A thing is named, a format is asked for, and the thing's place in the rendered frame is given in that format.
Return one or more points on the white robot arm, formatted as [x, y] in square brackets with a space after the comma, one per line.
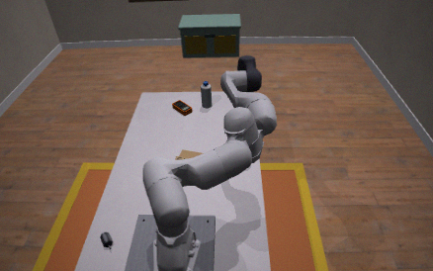
[164, 178]

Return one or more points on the orange and black multimeter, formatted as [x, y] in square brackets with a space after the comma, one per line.
[182, 108]

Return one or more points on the tan square mat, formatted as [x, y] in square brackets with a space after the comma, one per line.
[189, 154]

